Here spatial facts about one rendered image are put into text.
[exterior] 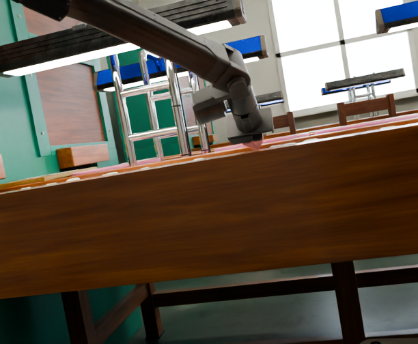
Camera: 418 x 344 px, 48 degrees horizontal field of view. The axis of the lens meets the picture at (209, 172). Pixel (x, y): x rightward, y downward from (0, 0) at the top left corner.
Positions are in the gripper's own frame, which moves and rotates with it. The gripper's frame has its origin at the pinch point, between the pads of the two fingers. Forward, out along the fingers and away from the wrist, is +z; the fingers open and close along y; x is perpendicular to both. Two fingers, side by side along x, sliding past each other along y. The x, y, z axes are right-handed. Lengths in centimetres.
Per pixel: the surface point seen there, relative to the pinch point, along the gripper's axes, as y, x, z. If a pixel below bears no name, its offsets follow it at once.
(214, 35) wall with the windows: 89, -424, 281
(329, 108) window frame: -34, -336, 359
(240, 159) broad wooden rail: -1.7, 25.0, -28.5
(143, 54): 34, -49, 4
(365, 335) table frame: -17, 28, 55
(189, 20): 8.4, -16.7, -26.2
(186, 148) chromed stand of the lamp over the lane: 19.8, -8.8, 5.8
